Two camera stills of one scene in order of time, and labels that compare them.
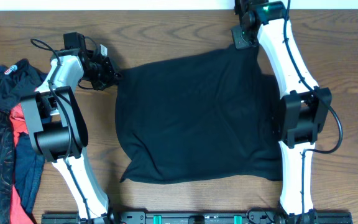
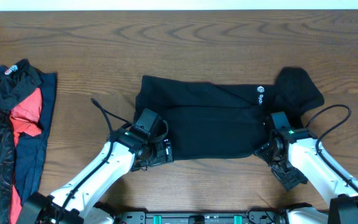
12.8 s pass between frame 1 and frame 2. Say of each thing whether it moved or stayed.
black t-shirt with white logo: moved
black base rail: stayed
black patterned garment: stayed
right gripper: moved
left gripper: moved
